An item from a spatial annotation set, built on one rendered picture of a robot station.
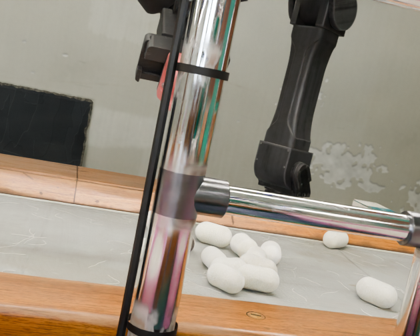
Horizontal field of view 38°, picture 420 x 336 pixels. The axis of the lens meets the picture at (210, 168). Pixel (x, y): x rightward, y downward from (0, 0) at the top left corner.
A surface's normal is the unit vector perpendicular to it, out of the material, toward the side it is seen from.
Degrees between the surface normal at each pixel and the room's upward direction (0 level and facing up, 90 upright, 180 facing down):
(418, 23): 90
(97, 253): 0
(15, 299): 0
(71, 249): 0
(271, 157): 87
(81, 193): 45
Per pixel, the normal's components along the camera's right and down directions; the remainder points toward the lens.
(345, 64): 0.11, 0.15
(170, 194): -0.25, 0.07
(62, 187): 0.29, -0.57
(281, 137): -0.68, -0.11
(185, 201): 0.36, 0.19
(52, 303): 0.20, -0.97
